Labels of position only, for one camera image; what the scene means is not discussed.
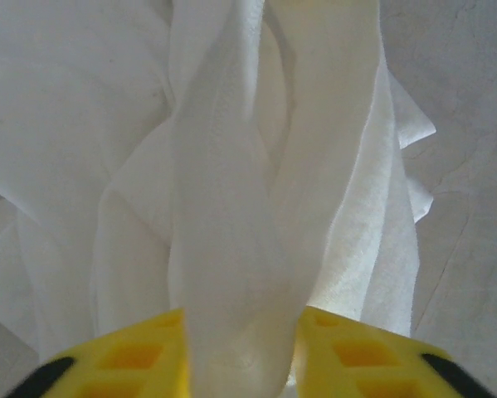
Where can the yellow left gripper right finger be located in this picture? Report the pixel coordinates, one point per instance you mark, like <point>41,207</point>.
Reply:
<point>356,365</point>

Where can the white t-shirt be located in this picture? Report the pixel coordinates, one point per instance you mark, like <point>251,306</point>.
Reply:
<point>231,207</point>

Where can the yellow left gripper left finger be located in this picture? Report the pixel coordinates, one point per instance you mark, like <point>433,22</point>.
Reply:
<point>128,365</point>

